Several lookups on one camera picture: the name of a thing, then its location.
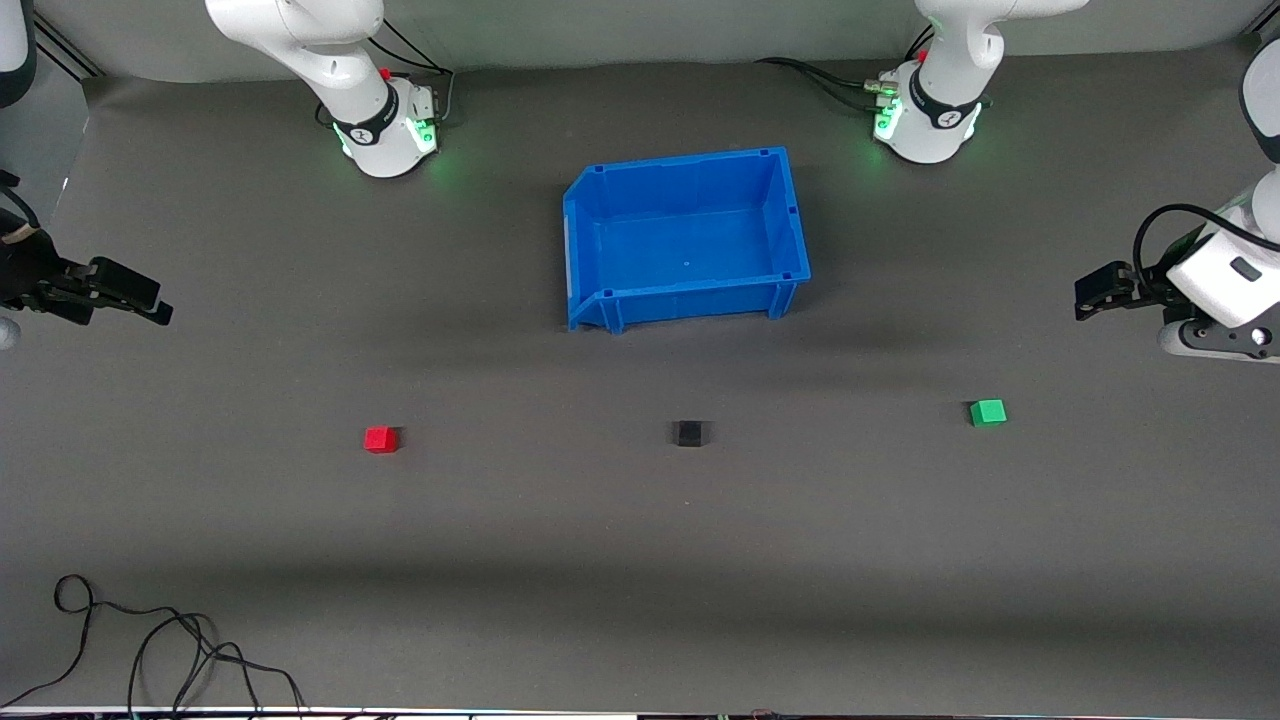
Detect blue plastic storage bin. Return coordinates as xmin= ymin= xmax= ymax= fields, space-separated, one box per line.
xmin=562 ymin=146 xmax=812 ymax=334

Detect dark grey table mat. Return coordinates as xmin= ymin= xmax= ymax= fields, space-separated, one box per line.
xmin=0 ymin=40 xmax=1280 ymax=715

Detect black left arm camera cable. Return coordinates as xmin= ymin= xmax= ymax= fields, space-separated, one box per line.
xmin=1132 ymin=203 xmax=1280 ymax=293

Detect black frame bar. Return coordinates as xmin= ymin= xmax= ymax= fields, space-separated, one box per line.
xmin=33 ymin=14 xmax=103 ymax=81

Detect thin black looped cable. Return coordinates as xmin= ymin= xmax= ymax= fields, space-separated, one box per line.
xmin=127 ymin=610 xmax=307 ymax=720
xmin=0 ymin=574 xmax=216 ymax=709

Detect black left arm base cables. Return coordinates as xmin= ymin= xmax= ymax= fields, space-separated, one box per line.
xmin=754 ymin=24 xmax=937 ymax=113

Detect black arm base cables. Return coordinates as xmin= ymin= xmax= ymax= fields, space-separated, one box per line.
xmin=754 ymin=24 xmax=937 ymax=113
xmin=315 ymin=15 xmax=457 ymax=131

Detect black right arm base cables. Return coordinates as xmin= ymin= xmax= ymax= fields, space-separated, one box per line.
xmin=315 ymin=15 xmax=457 ymax=131

